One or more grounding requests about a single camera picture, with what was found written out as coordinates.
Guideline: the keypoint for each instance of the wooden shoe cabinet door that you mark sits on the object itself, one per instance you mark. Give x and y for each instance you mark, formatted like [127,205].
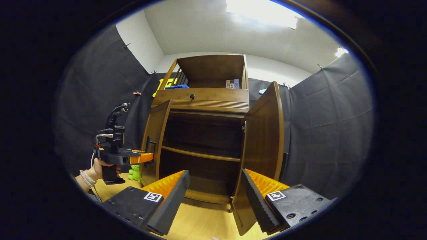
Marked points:
[155,130]
[263,140]

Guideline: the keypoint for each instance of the blue cloth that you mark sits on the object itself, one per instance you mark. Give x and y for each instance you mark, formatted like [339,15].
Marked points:
[176,87]

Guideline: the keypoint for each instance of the small ceiling light panel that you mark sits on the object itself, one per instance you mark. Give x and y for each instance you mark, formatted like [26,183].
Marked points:
[341,52]

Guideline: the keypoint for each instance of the wooden double-door shoe cabinet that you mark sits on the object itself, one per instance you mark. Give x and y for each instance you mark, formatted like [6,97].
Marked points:
[210,70]

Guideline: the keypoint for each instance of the wooden drawer with black knob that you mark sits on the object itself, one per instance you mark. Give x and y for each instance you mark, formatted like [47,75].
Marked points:
[217,96]

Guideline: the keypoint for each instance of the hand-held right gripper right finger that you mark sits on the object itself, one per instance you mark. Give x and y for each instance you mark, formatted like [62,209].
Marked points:
[255,203]

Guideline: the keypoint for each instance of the wooden cabinet shelf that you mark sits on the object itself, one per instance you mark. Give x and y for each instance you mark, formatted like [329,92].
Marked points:
[200,154]

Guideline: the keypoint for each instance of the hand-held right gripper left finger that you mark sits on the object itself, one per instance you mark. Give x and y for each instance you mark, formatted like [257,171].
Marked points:
[173,203]

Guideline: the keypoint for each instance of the black backdrop cloth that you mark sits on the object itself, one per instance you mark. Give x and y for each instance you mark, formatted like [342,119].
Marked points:
[333,126]

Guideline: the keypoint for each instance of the green frog plush toy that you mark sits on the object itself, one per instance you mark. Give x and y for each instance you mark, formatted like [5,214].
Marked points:
[134,173]

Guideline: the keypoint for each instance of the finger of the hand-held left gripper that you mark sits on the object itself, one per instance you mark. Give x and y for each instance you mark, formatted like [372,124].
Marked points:
[141,158]

